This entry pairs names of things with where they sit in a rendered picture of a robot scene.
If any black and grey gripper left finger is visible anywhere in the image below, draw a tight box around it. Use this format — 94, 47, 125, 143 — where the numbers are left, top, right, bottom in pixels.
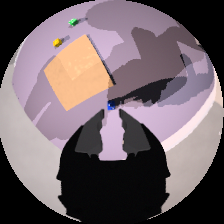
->
56, 109, 104, 181

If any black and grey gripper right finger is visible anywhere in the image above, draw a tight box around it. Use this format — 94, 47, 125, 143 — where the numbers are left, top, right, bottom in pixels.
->
119, 108, 171, 178

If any yellow die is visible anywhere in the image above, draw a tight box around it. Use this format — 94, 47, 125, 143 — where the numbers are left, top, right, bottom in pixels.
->
53, 38, 62, 47

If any blue die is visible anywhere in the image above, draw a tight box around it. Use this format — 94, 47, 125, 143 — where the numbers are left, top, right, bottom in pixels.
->
107, 101, 115, 110

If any peach square mat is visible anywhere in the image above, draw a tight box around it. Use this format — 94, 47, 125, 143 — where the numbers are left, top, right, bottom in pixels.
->
44, 35, 114, 111

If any green die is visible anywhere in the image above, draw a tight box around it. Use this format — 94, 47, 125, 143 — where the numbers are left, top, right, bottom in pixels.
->
69, 18, 79, 26

